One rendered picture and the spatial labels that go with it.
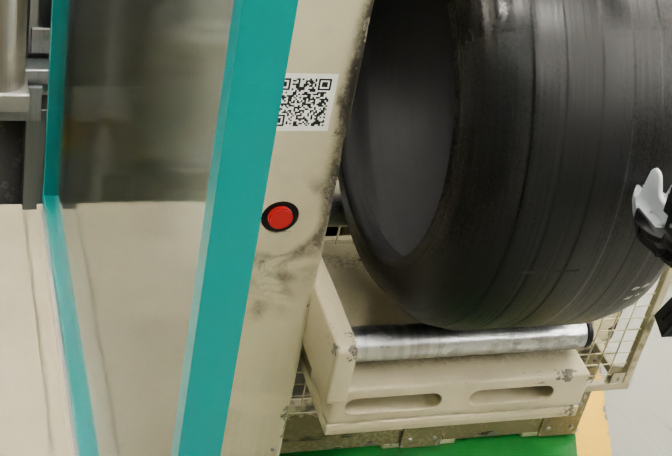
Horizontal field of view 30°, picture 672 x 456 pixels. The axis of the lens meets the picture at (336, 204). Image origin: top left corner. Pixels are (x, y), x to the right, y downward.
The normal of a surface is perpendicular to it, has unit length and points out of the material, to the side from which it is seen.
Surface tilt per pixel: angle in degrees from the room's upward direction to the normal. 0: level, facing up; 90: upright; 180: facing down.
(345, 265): 0
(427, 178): 33
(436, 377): 0
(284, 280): 90
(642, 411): 0
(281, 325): 90
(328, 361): 90
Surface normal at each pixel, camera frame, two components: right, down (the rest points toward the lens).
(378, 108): 0.31, 0.02
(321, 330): -0.95, 0.02
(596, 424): 0.17, -0.80
